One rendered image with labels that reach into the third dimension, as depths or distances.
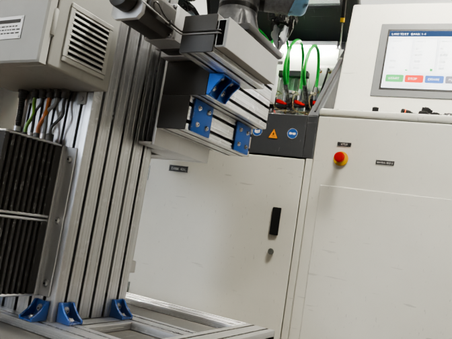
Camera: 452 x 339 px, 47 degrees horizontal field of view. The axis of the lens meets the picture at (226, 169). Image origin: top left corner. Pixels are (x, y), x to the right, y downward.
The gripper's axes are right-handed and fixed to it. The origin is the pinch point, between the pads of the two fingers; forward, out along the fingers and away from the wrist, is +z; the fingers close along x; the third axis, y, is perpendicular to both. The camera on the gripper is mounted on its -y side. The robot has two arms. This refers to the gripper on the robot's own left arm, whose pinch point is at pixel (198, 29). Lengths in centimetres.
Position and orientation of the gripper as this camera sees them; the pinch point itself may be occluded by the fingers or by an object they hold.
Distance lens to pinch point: 232.4
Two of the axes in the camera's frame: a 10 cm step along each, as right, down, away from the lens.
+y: -5.7, 5.9, -5.6
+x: 6.1, -1.5, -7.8
